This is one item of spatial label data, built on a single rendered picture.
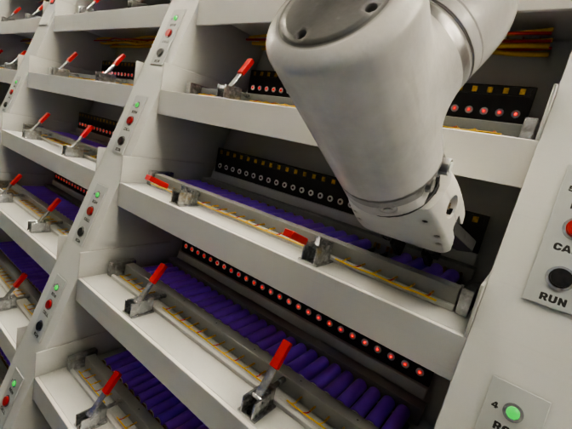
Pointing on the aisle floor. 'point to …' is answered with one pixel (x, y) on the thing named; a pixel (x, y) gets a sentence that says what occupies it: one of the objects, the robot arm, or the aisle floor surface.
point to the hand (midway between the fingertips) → (414, 243)
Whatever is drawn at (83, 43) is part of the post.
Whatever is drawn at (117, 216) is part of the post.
